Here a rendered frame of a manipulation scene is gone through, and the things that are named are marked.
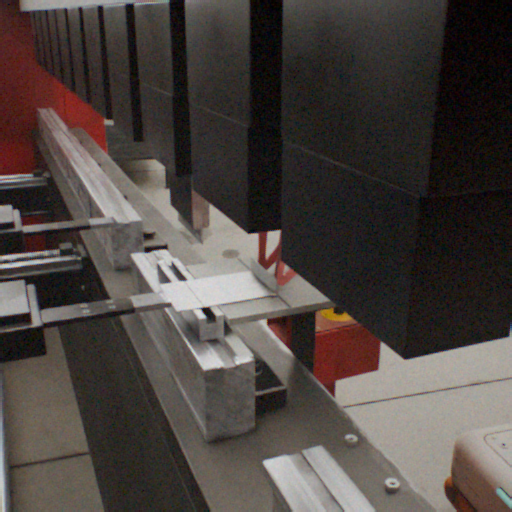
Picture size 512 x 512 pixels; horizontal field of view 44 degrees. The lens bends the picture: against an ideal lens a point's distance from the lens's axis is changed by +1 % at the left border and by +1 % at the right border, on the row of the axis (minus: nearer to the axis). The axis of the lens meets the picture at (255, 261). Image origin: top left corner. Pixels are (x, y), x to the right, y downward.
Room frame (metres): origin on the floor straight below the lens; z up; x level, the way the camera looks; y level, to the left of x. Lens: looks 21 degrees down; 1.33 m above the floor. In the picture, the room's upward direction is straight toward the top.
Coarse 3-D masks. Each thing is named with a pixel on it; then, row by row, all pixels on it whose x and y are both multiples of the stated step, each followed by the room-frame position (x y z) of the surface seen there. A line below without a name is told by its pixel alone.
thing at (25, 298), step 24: (0, 288) 0.67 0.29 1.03; (24, 288) 0.67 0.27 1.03; (0, 312) 0.60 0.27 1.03; (24, 312) 0.61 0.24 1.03; (48, 312) 0.67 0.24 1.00; (72, 312) 0.67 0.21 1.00; (96, 312) 0.67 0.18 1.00; (120, 312) 0.67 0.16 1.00; (0, 336) 0.58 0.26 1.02; (24, 336) 0.59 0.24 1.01; (0, 360) 0.58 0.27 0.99
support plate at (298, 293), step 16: (256, 256) 0.86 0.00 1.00; (192, 272) 0.80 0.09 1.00; (208, 272) 0.80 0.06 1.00; (224, 272) 0.80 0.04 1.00; (272, 272) 0.80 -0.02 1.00; (288, 288) 0.75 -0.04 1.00; (304, 288) 0.75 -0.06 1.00; (240, 304) 0.70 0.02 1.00; (256, 304) 0.70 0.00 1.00; (272, 304) 0.70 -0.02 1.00; (304, 304) 0.70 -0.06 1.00; (320, 304) 0.70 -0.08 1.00; (240, 320) 0.66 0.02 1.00; (256, 320) 0.67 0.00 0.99
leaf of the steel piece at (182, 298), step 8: (168, 288) 0.74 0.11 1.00; (176, 288) 0.74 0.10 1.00; (184, 288) 0.74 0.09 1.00; (168, 296) 0.72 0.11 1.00; (176, 296) 0.72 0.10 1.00; (184, 296) 0.72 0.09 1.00; (192, 296) 0.72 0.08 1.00; (176, 304) 0.69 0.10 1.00; (184, 304) 0.69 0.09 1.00; (192, 304) 0.69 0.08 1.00; (200, 304) 0.69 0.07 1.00
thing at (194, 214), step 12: (180, 180) 0.73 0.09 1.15; (180, 192) 0.73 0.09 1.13; (192, 192) 0.69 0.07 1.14; (180, 204) 0.73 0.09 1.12; (192, 204) 0.69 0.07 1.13; (204, 204) 0.69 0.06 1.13; (180, 216) 0.77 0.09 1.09; (192, 216) 0.69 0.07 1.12; (204, 216) 0.69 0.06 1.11; (192, 228) 0.72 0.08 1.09
